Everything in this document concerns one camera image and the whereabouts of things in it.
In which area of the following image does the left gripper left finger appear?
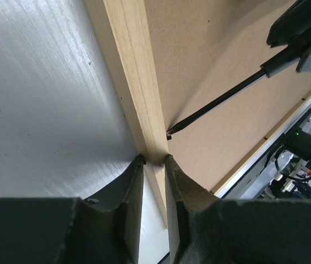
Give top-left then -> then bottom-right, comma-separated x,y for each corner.
0,155 -> 145,263

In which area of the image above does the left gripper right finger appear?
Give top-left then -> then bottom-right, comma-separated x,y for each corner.
165,155 -> 311,263

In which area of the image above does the red handled screwdriver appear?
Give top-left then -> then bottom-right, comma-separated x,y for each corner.
166,43 -> 307,140

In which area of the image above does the wooden picture frame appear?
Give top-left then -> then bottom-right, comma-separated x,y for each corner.
85,1 -> 311,217

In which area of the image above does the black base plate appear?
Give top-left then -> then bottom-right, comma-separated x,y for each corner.
165,108 -> 311,263

